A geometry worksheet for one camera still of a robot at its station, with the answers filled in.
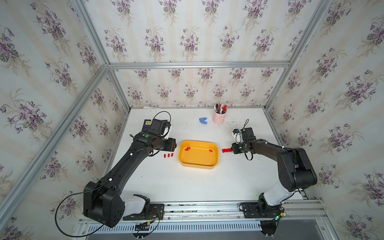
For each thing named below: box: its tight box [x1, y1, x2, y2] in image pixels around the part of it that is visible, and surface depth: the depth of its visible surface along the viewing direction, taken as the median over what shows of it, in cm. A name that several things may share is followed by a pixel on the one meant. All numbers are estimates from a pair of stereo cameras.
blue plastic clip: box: [199, 117, 208, 125], surface depth 113 cm
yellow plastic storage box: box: [178, 141, 220, 169], surface depth 95 cm
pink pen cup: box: [212, 109, 228, 125], surface depth 107 cm
